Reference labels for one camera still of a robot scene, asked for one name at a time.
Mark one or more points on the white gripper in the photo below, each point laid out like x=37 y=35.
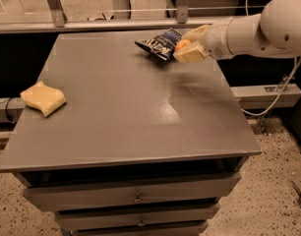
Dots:
x=216 y=40

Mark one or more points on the orange fruit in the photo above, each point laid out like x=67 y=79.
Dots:
x=181 y=44

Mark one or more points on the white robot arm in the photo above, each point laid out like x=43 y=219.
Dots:
x=274 y=33

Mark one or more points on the blue chip bag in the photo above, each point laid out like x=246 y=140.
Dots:
x=163 y=45

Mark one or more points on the grey drawer cabinet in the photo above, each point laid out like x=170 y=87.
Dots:
x=127 y=117

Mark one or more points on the grey metal railing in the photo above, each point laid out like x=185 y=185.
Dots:
x=27 y=16

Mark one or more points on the yellow sponge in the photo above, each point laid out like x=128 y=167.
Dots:
x=43 y=98

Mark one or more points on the bottom drawer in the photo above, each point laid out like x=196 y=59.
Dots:
x=187 y=228

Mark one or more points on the top drawer with knob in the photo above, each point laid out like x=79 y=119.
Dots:
x=117 y=194

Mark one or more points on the drawer with knob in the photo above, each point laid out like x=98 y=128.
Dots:
x=138 y=216
x=117 y=194

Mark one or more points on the middle drawer with knob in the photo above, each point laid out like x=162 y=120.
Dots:
x=138 y=216

